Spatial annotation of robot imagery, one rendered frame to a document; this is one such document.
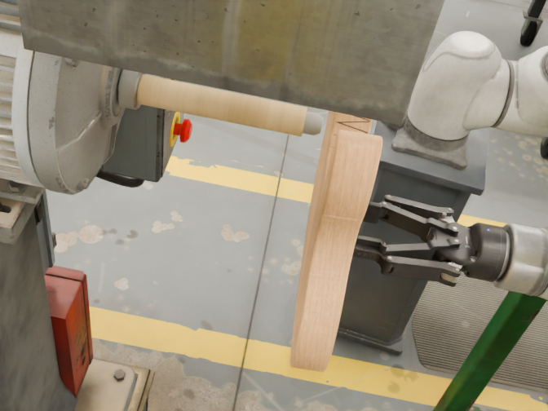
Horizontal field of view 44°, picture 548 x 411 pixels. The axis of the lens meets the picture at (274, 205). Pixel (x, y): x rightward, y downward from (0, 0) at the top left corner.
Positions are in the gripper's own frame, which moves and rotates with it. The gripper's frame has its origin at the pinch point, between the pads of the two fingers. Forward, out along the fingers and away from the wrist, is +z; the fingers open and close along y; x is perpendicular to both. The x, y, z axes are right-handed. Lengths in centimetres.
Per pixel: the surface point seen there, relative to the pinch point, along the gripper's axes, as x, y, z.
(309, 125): 19.4, -8.6, 8.2
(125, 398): -75, 17, 35
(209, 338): -99, 59, 22
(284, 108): 20.5, -8.0, 11.2
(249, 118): 19.1, -9.1, 14.7
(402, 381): -100, 57, -35
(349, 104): 31.6, -24.6, 6.0
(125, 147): -4.8, 14.3, 34.9
